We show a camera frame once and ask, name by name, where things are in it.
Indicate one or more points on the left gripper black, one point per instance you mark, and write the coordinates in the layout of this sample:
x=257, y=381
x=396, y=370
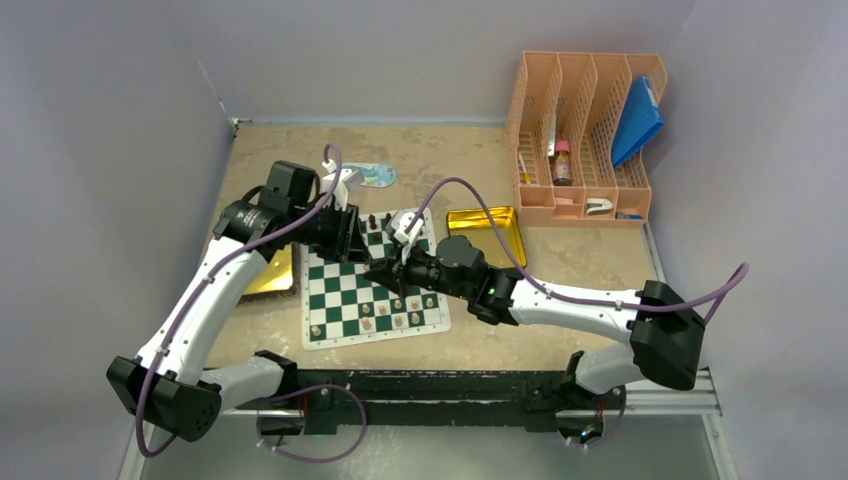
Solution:
x=353, y=249

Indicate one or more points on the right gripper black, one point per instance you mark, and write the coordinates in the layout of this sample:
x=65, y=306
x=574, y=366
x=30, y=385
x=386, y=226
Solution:
x=390, y=274

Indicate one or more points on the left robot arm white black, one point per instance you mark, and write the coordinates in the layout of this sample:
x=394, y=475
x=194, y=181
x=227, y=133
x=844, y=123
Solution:
x=166, y=383

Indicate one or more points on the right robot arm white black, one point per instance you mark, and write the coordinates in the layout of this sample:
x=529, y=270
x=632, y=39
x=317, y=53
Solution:
x=656, y=336

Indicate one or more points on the green white chess board mat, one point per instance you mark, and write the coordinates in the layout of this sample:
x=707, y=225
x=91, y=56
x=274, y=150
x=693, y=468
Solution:
x=332, y=296

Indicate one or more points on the gold tin with white pieces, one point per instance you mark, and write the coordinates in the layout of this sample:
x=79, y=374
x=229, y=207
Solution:
x=278, y=279

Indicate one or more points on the blue packaged stapler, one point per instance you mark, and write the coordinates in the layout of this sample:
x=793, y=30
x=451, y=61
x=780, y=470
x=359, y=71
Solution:
x=374, y=175

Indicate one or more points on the empty gold tin lid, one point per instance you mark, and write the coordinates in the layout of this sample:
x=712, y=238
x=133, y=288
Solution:
x=475, y=226

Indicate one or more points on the yellow pen in organizer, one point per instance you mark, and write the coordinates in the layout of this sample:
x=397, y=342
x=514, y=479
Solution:
x=526, y=177

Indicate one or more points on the small bottle pink cap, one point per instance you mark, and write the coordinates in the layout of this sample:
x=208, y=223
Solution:
x=561, y=164

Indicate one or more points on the white stapler in organizer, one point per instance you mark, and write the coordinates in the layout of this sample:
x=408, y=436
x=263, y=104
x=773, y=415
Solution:
x=598, y=206

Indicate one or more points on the peach plastic file organizer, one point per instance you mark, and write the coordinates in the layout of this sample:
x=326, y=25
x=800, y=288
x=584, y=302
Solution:
x=578, y=97

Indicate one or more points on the blue folder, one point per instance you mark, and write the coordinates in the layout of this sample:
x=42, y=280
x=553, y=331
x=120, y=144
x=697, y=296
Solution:
x=641, y=119

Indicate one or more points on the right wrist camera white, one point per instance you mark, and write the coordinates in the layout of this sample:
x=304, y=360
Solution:
x=406, y=227

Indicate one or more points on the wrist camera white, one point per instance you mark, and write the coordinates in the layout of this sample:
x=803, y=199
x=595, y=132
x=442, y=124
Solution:
x=337, y=184
x=406, y=227

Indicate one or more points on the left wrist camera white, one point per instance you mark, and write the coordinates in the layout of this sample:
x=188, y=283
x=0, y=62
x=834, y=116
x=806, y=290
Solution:
x=337, y=184

